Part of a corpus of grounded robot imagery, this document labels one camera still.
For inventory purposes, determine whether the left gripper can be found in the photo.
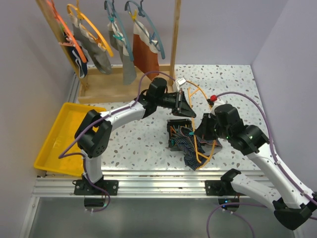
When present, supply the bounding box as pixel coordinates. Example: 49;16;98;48
156;90;196;118

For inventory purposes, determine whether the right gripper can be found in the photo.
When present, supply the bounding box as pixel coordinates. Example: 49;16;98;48
196;113;231;140

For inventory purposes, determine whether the yellow plastic hanger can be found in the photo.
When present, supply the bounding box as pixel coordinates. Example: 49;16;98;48
185;79;218;171

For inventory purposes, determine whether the navy striped underwear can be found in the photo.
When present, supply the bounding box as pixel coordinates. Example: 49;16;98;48
175;127;223;171

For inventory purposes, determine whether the rust orange underwear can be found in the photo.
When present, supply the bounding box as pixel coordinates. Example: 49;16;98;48
133;20;159;80

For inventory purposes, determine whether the blue-grey hanger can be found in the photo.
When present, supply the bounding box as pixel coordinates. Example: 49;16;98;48
124;0;165;60

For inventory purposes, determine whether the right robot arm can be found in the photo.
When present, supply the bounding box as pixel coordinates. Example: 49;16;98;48
194;104;317;231

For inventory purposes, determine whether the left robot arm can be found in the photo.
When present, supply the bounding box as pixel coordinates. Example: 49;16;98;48
75;77;196;195

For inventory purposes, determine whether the wooden hanger rack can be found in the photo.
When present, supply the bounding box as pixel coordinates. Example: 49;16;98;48
36;0;181;105

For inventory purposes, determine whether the grey underwear on teal hanger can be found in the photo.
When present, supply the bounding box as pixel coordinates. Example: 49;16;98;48
107;21;136;85

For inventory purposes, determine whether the navy underwear on orange hanger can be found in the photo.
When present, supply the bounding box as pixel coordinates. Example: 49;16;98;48
67;46;88;79

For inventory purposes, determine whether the grey underwear on yellow hanger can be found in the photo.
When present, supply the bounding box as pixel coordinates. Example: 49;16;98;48
68;13;112;74

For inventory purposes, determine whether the teal hanger with grey underwear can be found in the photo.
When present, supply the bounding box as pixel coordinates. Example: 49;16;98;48
104;0;134;61

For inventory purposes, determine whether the orange hanger on rack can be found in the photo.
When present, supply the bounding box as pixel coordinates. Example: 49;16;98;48
47;0;87;63

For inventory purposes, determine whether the yellow hanger on rack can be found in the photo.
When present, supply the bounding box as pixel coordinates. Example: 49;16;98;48
66;1;114;57

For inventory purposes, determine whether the black clip box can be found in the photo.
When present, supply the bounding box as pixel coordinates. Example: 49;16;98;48
166;119;193;151

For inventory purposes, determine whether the yellow plastic tray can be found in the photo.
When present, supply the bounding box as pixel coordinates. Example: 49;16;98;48
34;103;105;177

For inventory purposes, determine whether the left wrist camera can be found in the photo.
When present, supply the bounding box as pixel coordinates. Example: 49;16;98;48
173;77;187;92

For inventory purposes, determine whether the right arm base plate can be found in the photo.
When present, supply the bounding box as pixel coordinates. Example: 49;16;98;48
205;180;243;196

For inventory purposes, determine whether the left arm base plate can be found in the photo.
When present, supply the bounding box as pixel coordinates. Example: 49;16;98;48
72;179;119;196

